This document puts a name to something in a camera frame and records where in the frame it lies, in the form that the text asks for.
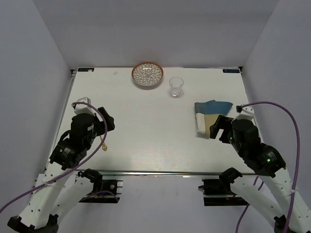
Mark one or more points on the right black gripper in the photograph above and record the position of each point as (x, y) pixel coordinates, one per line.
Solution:
(220, 124)

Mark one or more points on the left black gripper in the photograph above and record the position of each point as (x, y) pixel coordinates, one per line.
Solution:
(110, 119)

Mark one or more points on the gold fork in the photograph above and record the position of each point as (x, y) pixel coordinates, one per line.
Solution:
(104, 146)

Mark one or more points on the blue beige white placemat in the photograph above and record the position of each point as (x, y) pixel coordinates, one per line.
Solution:
(206, 114)

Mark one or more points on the clear drinking glass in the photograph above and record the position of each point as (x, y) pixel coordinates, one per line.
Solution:
(175, 85)

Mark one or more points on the floral patterned ceramic bowl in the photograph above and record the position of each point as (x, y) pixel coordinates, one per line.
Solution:
(147, 75)

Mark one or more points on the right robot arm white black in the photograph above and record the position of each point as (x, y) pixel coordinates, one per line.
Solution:
(288, 212)

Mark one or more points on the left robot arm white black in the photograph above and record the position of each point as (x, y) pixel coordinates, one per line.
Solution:
(47, 206)

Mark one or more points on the right blue table label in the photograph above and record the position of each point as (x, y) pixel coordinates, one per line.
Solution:
(231, 71)

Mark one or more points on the blue table label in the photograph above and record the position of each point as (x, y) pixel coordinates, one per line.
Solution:
(231, 71)
(85, 69)

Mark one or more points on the left blue table label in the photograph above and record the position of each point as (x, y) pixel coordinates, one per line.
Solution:
(85, 69)

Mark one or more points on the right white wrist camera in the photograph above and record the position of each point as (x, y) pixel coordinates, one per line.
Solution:
(244, 113)

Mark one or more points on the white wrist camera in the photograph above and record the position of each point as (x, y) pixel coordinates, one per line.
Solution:
(244, 113)
(82, 105)

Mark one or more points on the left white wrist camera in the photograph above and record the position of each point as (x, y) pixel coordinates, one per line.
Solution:
(82, 105)

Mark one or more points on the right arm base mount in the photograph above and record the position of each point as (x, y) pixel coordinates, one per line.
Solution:
(216, 194)

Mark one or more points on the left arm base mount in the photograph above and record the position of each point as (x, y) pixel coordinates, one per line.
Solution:
(103, 190)

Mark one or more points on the aluminium table front rail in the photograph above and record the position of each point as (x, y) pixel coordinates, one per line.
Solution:
(155, 173)

